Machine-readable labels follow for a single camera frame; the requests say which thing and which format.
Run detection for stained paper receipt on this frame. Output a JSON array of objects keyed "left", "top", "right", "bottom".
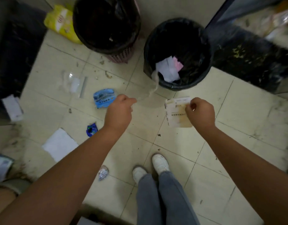
[{"left": 164, "top": 97, "right": 193, "bottom": 129}]

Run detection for white paper napkin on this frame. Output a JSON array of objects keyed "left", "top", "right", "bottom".
[{"left": 41, "top": 128, "right": 79, "bottom": 163}]

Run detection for pink bin with black liner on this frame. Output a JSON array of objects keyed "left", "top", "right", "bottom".
[{"left": 72, "top": 0, "right": 142, "bottom": 64}]

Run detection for person's left white shoe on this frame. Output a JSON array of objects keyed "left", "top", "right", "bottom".
[{"left": 132, "top": 165, "right": 148, "bottom": 185}]

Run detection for silver foil wrapper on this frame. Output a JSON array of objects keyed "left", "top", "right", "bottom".
[{"left": 98, "top": 165, "right": 109, "bottom": 181}]

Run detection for yellow snack packet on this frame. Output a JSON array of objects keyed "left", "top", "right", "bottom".
[{"left": 44, "top": 4, "right": 83, "bottom": 44}]

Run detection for person's right white shoe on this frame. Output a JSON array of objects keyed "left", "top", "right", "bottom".
[{"left": 151, "top": 154, "right": 170, "bottom": 175}]

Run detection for person's grey jeans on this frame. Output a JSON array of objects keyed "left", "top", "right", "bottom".
[{"left": 136, "top": 171, "right": 200, "bottom": 225}]

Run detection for person's left forearm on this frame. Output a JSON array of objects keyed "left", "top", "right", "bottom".
[{"left": 0, "top": 125, "right": 127, "bottom": 225}]

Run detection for black trash bin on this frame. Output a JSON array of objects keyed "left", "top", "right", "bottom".
[{"left": 143, "top": 18, "right": 214, "bottom": 91}]

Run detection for person's right hand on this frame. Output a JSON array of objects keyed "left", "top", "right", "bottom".
[{"left": 185, "top": 97, "right": 216, "bottom": 133}]

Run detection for pink paper slip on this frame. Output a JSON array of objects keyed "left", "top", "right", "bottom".
[{"left": 173, "top": 56, "right": 184, "bottom": 71}]

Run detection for clear plastic wrapper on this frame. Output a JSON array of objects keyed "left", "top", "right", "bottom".
[{"left": 137, "top": 70, "right": 160, "bottom": 104}]

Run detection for person's white shoe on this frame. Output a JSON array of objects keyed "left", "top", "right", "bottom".
[
  {"left": 151, "top": 154, "right": 170, "bottom": 175},
  {"left": 132, "top": 165, "right": 148, "bottom": 185}
]

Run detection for clear plastic bag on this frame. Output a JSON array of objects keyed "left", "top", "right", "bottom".
[{"left": 60, "top": 70, "right": 87, "bottom": 99}]

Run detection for white paper sheet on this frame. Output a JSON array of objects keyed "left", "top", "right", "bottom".
[{"left": 155, "top": 56, "right": 181, "bottom": 83}]

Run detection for crumpled printed paper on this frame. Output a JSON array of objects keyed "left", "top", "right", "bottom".
[{"left": 0, "top": 154, "right": 15, "bottom": 183}]

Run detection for light blue tissue packet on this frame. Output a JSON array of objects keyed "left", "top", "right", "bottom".
[{"left": 93, "top": 88, "right": 117, "bottom": 109}]

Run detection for crinkled plastic packaging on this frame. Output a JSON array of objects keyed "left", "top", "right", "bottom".
[{"left": 261, "top": 0, "right": 288, "bottom": 41}]

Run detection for person's right forearm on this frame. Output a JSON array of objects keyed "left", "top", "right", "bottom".
[{"left": 198, "top": 125, "right": 288, "bottom": 225}]

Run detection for small dark blue wrapper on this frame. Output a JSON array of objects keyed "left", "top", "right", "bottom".
[{"left": 86, "top": 123, "right": 98, "bottom": 138}]

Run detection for white folded paper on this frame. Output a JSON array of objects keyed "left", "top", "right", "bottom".
[{"left": 1, "top": 94, "right": 24, "bottom": 122}]

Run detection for person's left hand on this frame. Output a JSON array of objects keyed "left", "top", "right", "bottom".
[{"left": 104, "top": 94, "right": 137, "bottom": 134}]

